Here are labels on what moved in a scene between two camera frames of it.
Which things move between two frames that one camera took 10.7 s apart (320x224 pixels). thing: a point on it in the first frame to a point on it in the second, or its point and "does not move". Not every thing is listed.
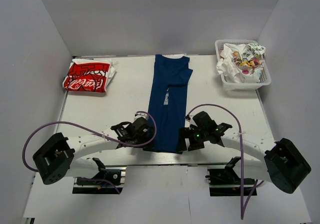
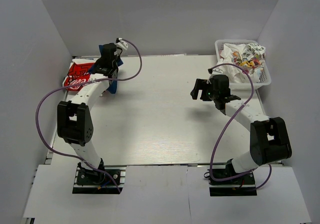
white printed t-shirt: [241, 63] does not move
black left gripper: [148, 139] to [110, 51]
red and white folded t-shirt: [91, 75] does not move
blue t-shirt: [167, 102] to [112, 87]
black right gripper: [186, 139] to [203, 89]
